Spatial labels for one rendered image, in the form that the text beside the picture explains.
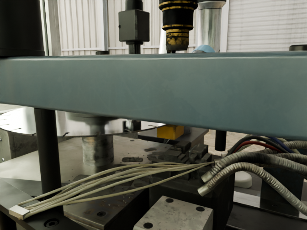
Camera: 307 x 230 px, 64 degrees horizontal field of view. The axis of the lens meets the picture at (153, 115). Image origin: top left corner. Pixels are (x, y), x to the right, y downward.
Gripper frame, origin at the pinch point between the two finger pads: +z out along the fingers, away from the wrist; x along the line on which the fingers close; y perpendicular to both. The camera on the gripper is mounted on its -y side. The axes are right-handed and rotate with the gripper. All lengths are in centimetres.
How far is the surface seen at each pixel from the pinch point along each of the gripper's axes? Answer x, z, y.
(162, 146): -1.4, 4.8, -4.5
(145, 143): -0.8, 5.7, 0.0
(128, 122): 16.3, 14.4, -11.2
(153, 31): -183, -493, 416
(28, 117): 20.8, 21.2, 4.5
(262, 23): -206, -525, 139
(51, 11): 28, -20, 49
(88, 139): 12.4, 16.8, -0.5
